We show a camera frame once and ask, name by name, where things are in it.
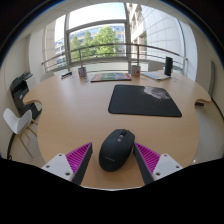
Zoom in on red and green magazine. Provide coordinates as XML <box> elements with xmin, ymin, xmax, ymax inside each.
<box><xmin>90</xmin><ymin>72</ymin><xmax>133</xmax><ymax>83</ymax></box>

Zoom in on white chair with wooden legs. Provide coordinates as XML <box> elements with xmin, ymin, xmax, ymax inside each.
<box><xmin>2</xmin><ymin>107</ymin><xmax>39</xmax><ymax>158</ymax></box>

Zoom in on dark pen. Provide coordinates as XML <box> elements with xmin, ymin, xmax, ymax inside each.
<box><xmin>60</xmin><ymin>71</ymin><xmax>73</xmax><ymax>80</ymax></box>

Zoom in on black cylindrical speaker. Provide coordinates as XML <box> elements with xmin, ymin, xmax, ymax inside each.
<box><xmin>163</xmin><ymin>56</ymin><xmax>174</xmax><ymax>77</ymax></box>

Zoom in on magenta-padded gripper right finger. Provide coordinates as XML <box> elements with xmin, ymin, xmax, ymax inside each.
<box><xmin>133</xmin><ymin>142</ymin><xmax>184</xmax><ymax>185</ymax></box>

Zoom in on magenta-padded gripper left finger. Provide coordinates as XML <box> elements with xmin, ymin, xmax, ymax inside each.
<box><xmin>41</xmin><ymin>142</ymin><xmax>94</xmax><ymax>186</ymax></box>

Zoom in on black computer mouse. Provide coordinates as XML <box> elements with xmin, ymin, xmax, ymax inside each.
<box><xmin>98</xmin><ymin>128</ymin><xmax>136</xmax><ymax>173</ymax></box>

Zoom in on metal balcony railing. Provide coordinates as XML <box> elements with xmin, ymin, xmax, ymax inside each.
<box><xmin>41</xmin><ymin>42</ymin><xmax>188</xmax><ymax>73</ymax></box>

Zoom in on black printer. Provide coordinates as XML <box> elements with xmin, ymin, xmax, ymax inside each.
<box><xmin>9</xmin><ymin>71</ymin><xmax>43</xmax><ymax>120</ymax></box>

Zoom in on open white magazine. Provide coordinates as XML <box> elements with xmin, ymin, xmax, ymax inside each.
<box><xmin>141</xmin><ymin>70</ymin><xmax>172</xmax><ymax>81</ymax></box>

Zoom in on white mug with red print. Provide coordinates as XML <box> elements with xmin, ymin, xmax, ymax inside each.
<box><xmin>131</xmin><ymin>64</ymin><xmax>141</xmax><ymax>77</ymax></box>

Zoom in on black cat-print mouse pad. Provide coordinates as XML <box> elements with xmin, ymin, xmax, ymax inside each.
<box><xmin>107</xmin><ymin>84</ymin><xmax>183</xmax><ymax>118</ymax></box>

